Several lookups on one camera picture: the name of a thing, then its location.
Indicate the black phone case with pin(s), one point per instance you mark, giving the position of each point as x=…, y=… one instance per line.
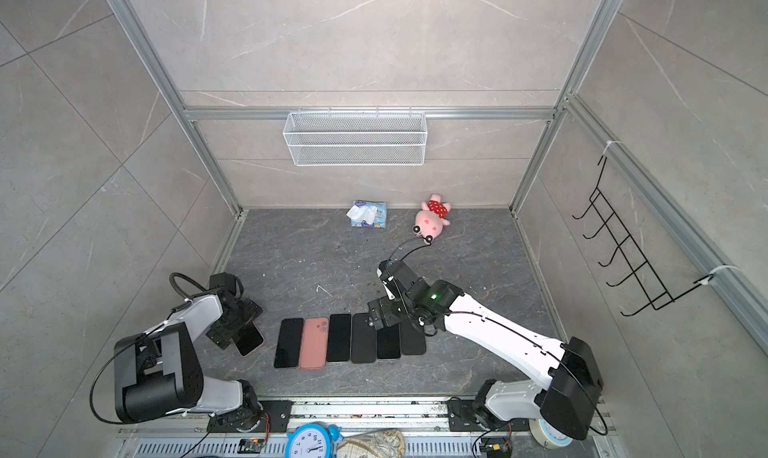
x=363, y=340

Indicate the small phone pink case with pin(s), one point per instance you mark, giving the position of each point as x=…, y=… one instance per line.
x=248, y=339

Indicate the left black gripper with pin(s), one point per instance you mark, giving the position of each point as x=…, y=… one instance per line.
x=248, y=309

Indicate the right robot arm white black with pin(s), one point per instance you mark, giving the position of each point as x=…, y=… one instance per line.
x=563, y=383

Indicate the pink pig plush toy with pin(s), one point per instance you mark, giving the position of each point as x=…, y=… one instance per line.
x=431, y=220

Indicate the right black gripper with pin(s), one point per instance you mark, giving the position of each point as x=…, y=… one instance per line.
x=384, y=304

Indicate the black phone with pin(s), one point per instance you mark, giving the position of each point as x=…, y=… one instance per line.
x=339, y=338
x=388, y=343

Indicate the blue tissue packet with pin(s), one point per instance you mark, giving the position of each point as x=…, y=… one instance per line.
x=365, y=214

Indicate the blue alarm clock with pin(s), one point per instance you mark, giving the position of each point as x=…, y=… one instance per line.
x=314, y=440

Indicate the white wire wall basket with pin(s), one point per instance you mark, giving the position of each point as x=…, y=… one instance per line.
x=356, y=138

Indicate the white alarm clock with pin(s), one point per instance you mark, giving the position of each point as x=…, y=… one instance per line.
x=547, y=436

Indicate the woven basket object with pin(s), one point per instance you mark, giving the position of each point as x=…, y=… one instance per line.
x=387, y=443

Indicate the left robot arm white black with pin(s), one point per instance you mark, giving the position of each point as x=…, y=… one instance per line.
x=157, y=373

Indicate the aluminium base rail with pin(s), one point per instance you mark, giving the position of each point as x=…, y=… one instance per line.
x=432, y=427

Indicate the black wire hook rack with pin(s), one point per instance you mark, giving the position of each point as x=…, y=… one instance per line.
x=627, y=249

